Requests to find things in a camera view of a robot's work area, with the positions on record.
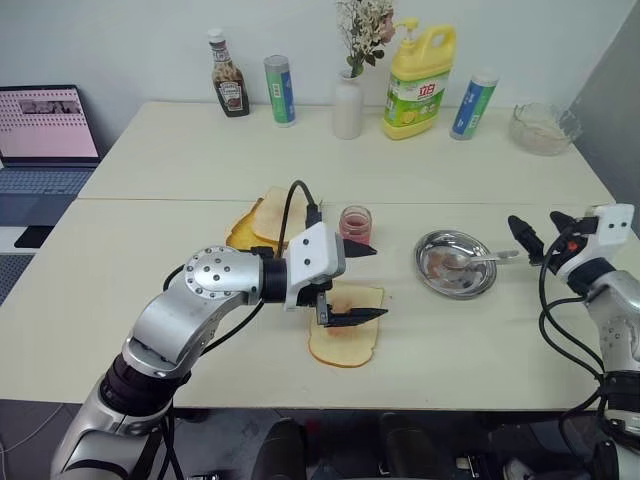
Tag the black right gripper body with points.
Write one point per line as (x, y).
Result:
(562, 247)

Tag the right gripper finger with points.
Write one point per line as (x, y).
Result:
(564, 222)
(527, 239)

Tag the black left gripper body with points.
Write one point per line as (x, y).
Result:
(307, 296)

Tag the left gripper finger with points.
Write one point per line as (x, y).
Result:
(355, 317)
(357, 249)

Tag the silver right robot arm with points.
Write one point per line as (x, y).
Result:
(620, 310)

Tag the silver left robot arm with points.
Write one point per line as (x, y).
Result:
(215, 275)

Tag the small glass jam jar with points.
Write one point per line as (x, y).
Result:
(356, 225)

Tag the toast slices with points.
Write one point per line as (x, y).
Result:
(240, 235)

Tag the metal spoon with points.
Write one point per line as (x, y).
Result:
(487, 258)

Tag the round metal plate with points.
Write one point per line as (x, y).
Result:
(440, 280)

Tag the clear glass bowl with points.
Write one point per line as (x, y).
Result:
(540, 135)

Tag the white ceramic vase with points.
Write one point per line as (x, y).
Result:
(347, 110)

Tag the blue green cylindrical tube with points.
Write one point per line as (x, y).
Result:
(470, 110)
(280, 95)

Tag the dark rounded shape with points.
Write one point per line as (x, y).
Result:
(277, 450)

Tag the yellow detergent pump bottle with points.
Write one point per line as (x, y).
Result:
(415, 102)

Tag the brown ketchup bottle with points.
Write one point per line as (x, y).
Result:
(229, 90)

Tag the dried flower bouquet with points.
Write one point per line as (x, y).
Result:
(365, 27)

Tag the grey perforated panel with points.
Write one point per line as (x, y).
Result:
(12, 275)

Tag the open grey laptop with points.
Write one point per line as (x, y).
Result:
(42, 125)

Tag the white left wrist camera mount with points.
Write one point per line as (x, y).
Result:
(312, 255)

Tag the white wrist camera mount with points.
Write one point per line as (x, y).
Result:
(312, 255)
(615, 225)

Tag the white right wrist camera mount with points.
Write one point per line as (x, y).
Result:
(615, 225)

